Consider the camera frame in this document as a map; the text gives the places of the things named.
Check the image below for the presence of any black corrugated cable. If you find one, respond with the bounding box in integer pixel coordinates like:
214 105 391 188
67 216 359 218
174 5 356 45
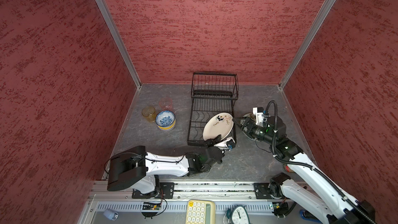
264 100 377 224

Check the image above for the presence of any pink drinking glass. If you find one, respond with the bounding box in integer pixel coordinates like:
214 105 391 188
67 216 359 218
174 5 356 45
159 97 174 112

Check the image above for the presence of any blue handled tool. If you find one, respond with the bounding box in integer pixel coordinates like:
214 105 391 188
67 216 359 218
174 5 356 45
300 209 321 224

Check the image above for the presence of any teal alarm clock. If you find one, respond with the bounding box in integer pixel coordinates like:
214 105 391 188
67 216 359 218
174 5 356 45
226 205 250 224

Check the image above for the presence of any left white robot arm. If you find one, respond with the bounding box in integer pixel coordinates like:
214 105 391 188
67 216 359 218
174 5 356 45
107 135 236 198

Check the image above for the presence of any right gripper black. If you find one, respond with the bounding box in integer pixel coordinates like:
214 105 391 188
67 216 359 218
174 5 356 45
232 117 276 145

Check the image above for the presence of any yellow calculator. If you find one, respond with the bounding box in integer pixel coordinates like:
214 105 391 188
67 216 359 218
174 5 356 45
186 200 216 224

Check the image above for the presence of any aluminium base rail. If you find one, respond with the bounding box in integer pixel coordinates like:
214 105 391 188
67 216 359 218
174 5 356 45
77 178 312 224

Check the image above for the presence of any blue floral white bowl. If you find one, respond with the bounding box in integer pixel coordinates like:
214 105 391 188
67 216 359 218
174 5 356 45
155 111 175 127

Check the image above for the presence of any mint green plate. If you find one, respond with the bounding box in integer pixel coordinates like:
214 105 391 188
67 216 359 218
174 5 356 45
243 113 256 122

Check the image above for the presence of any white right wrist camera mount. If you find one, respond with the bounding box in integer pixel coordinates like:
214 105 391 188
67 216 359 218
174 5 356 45
252 107 265 125

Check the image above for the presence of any amber drinking glass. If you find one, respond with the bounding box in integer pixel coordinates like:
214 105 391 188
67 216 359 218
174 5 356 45
142 106 157 122

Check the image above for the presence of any black wire dish rack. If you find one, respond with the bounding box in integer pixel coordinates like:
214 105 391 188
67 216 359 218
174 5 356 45
187 72 239 147

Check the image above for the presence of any aluminium corner post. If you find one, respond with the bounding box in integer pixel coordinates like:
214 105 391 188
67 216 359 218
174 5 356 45
95 0 142 90
279 0 336 91

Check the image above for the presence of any aluminium corner post left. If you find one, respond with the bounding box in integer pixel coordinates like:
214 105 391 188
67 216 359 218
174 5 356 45
95 0 142 90

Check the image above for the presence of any aluminium corner post right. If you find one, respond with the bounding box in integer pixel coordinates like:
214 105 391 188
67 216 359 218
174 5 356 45
279 0 336 91

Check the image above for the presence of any yellow bowl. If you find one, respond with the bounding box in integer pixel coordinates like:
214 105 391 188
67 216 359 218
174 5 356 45
158 122 175 130

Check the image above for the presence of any cream plate gold rim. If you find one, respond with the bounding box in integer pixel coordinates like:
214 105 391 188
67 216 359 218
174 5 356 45
203 113 234 141

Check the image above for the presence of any small grey cap object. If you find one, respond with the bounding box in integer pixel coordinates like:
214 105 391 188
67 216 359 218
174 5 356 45
104 209 119 221

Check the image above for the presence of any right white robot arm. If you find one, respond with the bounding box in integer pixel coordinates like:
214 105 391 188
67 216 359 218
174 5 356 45
234 116 375 224

